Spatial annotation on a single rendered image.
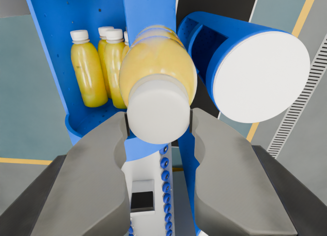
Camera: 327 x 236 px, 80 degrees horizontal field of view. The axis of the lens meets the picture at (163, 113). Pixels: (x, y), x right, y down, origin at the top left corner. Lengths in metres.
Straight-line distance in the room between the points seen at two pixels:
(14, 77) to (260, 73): 1.77
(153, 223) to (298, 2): 1.75
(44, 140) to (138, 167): 1.44
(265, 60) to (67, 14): 0.52
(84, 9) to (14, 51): 1.33
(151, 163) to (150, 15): 0.65
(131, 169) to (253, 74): 0.61
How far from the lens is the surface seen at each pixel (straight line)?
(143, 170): 0.91
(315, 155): 2.81
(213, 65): 0.60
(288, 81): 0.68
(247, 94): 0.64
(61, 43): 0.56
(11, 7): 0.78
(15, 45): 1.86
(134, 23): 0.34
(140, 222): 1.21
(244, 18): 1.54
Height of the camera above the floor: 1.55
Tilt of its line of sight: 60 degrees down
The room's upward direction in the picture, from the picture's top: 173 degrees clockwise
